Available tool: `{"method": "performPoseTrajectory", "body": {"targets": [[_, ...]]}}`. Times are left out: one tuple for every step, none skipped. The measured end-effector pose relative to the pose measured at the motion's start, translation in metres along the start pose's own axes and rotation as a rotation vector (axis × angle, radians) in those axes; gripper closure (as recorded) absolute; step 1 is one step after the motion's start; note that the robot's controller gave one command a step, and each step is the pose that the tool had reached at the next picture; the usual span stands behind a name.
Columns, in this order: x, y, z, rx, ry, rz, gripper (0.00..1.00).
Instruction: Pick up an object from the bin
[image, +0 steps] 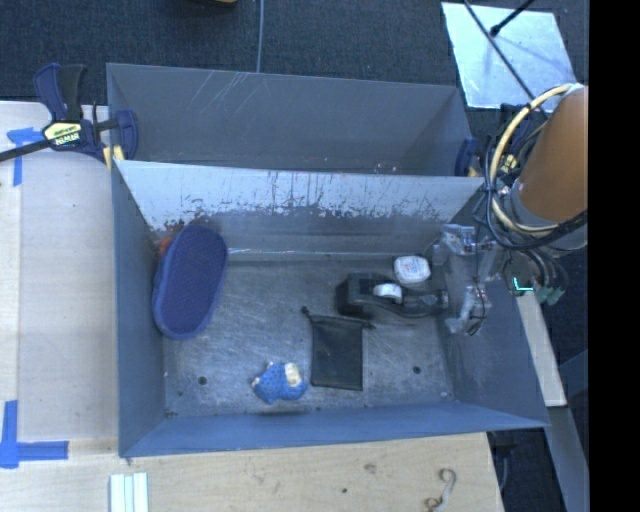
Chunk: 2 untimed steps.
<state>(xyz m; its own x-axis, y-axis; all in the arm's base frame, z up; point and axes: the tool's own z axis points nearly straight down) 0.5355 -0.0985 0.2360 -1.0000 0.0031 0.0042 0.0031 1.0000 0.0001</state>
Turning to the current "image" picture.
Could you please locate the white round packet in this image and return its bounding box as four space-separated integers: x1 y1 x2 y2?
393 254 433 288

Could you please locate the black drawstring pouch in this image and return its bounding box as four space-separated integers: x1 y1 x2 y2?
300 305 377 393

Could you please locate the black tape dispenser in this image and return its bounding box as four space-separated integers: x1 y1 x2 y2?
335 270 450 322

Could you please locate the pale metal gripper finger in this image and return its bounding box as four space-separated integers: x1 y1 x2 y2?
445 285 493 336
431 224 497 266

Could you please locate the grey metal bin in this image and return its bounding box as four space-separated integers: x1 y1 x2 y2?
105 62 552 459

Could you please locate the blue spotted toy animal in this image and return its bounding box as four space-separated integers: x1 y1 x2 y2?
250 360 309 406

